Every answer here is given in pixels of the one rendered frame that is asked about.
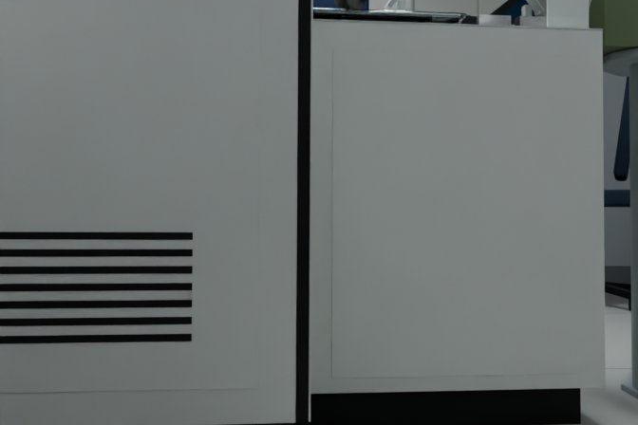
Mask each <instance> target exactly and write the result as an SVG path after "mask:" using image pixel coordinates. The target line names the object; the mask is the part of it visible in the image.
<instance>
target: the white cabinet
mask: <svg viewBox="0 0 638 425"><path fill-rule="evenodd" d="M605 387H606V365H605V252H604V138H603V31H602V30H577V29H549V28H494V27H466V26H438V25H409V24H382V23H353V22H325V21H313V54H312V216H311V377H310V422H309V423H297V425H557V424H581V406H580V388H605Z"/></svg>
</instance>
